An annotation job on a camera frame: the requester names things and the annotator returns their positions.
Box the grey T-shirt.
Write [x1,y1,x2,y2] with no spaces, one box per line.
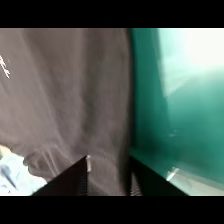
[0,27,136,197]

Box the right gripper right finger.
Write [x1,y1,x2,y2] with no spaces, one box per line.
[129,155,188,197]

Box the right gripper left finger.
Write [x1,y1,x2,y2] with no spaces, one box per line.
[32,154,90,197]

